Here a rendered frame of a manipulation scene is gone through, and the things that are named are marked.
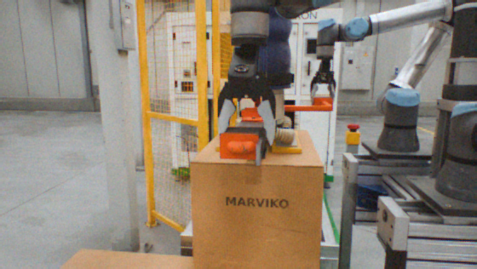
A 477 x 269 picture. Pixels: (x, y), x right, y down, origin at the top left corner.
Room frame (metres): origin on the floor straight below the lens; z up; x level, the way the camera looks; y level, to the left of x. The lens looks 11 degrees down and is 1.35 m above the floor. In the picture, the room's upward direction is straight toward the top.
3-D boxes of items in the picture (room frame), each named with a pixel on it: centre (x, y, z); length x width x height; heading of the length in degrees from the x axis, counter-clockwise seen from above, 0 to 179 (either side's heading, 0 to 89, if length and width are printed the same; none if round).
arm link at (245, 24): (0.66, -0.02, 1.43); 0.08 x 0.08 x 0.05
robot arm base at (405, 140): (1.29, -0.65, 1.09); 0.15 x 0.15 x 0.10
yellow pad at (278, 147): (1.22, -0.19, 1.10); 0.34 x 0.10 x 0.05; 172
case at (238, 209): (1.23, -0.10, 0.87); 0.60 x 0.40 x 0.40; 172
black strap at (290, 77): (1.24, -0.10, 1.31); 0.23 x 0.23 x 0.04
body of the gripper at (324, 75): (1.47, -0.39, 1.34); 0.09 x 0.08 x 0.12; 172
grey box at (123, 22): (2.20, 0.70, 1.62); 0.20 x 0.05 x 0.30; 172
